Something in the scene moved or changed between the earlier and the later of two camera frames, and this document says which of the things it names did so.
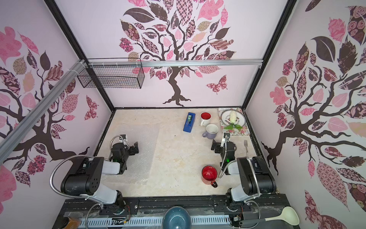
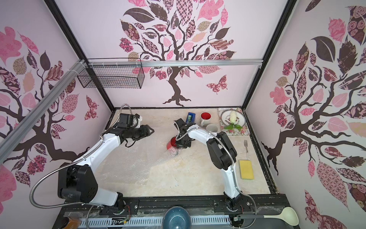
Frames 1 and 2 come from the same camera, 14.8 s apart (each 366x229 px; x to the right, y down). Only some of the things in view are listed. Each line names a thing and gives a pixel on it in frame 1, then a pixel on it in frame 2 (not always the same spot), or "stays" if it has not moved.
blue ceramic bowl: [177, 217] stays
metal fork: [245, 144] stays
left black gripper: [133, 151] -> [145, 131]
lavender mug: [211, 131] stays
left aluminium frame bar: [9, 137] stays
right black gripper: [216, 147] -> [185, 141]
